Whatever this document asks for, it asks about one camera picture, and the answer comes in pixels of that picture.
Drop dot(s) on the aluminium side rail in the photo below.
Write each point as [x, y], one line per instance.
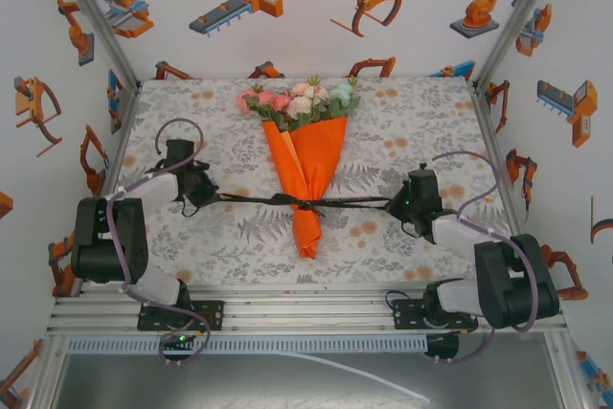
[122, 141]
[489, 133]

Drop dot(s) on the black controller box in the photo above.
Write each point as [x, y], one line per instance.
[178, 339]
[443, 347]

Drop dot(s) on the pink artificial flower spray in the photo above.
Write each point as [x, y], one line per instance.
[280, 102]

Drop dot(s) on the black printed ribbon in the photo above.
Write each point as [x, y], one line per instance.
[258, 200]

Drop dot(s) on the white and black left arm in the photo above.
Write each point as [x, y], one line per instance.
[105, 236]

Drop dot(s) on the aluminium frame post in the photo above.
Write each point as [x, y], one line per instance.
[97, 21]
[567, 380]
[45, 385]
[516, 21]

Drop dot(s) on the floral print tablecloth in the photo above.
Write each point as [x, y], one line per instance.
[215, 256]

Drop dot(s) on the cream artificial flower spray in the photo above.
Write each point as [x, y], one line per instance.
[301, 105]

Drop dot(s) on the orange wrapping paper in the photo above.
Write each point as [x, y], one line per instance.
[306, 165]

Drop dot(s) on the thin white tube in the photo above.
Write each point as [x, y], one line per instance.
[412, 393]

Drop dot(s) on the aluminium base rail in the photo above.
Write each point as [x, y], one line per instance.
[306, 308]

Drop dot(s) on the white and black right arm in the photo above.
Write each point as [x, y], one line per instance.
[517, 284]

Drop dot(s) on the pale blue artificial flower spray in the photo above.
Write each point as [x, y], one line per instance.
[342, 92]

